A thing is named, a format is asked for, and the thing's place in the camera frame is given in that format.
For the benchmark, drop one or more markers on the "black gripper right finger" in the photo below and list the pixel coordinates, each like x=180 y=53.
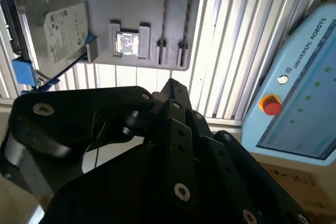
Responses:
x=236 y=153

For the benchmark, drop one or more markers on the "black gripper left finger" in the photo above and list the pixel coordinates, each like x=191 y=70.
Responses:
x=52 y=124

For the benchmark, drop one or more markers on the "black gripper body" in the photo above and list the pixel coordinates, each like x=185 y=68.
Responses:
x=118 y=195

